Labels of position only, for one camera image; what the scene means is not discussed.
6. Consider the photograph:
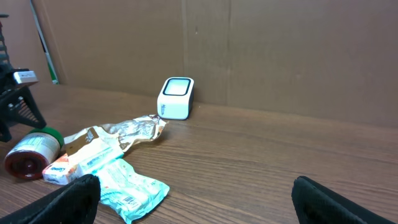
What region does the white barcode scanner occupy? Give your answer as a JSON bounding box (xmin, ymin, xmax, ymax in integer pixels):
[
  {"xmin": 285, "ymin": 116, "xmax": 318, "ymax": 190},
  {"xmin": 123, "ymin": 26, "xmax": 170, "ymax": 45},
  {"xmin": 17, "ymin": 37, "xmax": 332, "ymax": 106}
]
[{"xmin": 157, "ymin": 77, "xmax": 195, "ymax": 120}]

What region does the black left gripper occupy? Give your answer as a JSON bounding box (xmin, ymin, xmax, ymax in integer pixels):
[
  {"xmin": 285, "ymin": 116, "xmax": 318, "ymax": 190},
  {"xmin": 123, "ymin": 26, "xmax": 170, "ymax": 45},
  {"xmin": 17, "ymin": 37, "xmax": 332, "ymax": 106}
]
[{"xmin": 1, "ymin": 63, "xmax": 47, "ymax": 142}]

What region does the green lid jar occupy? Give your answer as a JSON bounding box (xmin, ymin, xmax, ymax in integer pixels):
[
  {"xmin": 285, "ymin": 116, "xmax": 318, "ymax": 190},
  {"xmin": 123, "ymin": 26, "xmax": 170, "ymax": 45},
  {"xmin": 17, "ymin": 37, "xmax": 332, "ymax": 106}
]
[{"xmin": 4, "ymin": 127, "xmax": 65, "ymax": 180}]

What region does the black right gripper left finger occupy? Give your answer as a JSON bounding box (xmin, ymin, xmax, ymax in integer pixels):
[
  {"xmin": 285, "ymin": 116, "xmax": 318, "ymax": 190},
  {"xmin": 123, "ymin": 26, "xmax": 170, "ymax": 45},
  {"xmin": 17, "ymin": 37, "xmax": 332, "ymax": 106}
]
[{"xmin": 1, "ymin": 174, "xmax": 101, "ymax": 224}]

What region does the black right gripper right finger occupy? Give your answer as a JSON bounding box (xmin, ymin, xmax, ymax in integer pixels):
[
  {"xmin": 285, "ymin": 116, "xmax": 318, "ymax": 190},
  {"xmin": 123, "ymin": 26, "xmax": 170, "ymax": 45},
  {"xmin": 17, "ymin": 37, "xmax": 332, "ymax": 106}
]
[{"xmin": 291, "ymin": 176, "xmax": 393, "ymax": 224}]

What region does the brown cardboard back panel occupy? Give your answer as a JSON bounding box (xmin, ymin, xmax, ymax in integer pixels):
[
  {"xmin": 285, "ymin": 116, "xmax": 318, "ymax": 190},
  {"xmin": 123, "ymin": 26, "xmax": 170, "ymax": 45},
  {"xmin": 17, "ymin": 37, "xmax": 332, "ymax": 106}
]
[{"xmin": 1, "ymin": 0, "xmax": 397, "ymax": 127}]

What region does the teal packet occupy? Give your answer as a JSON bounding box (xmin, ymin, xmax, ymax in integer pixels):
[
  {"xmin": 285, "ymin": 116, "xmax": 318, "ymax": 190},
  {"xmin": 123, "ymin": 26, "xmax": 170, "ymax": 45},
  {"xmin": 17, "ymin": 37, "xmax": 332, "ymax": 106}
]
[{"xmin": 93, "ymin": 159, "xmax": 170, "ymax": 223}]

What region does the clear dried mushroom bag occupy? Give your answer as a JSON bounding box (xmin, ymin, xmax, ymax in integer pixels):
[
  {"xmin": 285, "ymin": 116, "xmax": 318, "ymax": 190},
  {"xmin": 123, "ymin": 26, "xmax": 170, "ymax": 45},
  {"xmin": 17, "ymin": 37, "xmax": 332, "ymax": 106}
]
[{"xmin": 101, "ymin": 114, "xmax": 168, "ymax": 152}]

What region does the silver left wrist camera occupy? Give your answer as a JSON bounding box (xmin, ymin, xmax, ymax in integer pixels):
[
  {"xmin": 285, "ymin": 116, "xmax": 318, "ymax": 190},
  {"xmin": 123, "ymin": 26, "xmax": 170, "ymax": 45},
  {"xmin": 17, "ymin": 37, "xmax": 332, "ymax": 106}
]
[{"xmin": 13, "ymin": 71, "xmax": 39, "ymax": 85}]

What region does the grey plastic mesh basket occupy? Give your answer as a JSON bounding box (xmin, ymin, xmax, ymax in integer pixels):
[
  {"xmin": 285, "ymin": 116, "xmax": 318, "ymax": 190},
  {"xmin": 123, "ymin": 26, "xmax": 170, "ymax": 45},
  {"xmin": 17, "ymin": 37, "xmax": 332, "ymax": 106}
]
[{"xmin": 0, "ymin": 23, "xmax": 12, "ymax": 70}]

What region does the orange tissue pack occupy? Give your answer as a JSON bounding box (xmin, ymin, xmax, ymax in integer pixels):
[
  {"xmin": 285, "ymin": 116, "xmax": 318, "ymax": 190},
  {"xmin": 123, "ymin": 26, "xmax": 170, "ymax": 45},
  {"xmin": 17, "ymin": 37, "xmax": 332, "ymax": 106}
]
[{"xmin": 42, "ymin": 154, "xmax": 81, "ymax": 185}]

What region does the white green strip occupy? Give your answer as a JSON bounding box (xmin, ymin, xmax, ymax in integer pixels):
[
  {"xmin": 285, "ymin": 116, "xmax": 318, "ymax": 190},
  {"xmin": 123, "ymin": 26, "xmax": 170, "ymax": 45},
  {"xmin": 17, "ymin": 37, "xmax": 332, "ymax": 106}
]
[{"xmin": 29, "ymin": 0, "xmax": 60, "ymax": 85}]

